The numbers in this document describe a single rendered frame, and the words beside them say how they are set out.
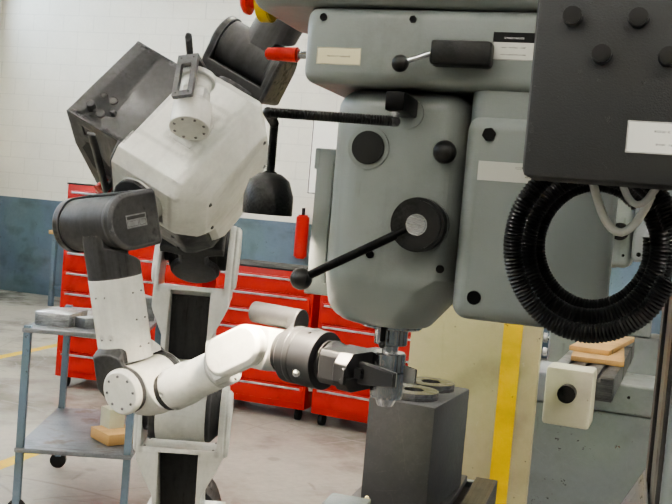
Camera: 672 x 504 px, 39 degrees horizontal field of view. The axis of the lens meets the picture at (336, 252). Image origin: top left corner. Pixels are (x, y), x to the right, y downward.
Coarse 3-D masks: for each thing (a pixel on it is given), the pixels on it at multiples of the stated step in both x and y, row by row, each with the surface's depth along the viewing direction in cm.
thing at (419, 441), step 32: (416, 384) 171; (448, 384) 173; (384, 416) 161; (416, 416) 159; (448, 416) 166; (384, 448) 161; (416, 448) 159; (448, 448) 168; (384, 480) 161; (416, 480) 159; (448, 480) 170
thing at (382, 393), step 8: (376, 360) 133; (392, 368) 132; (400, 368) 133; (400, 376) 133; (400, 384) 133; (376, 392) 133; (384, 392) 132; (392, 392) 133; (400, 392) 133; (392, 400) 133
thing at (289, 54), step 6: (270, 48) 148; (276, 48) 148; (282, 48) 148; (288, 48) 147; (294, 48) 147; (270, 54) 148; (276, 54) 148; (282, 54) 147; (288, 54) 147; (294, 54) 147; (300, 54) 147; (276, 60) 149; (282, 60) 148; (288, 60) 148; (294, 60) 147
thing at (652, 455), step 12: (660, 336) 135; (660, 348) 132; (660, 360) 132; (660, 372) 132; (660, 384) 132; (660, 396) 129; (660, 408) 126; (660, 420) 115; (660, 432) 113; (648, 444) 138; (660, 444) 110; (648, 456) 135; (660, 456) 110; (648, 468) 133; (660, 468) 110; (648, 480) 133; (660, 480) 110; (648, 492) 133; (660, 492) 110
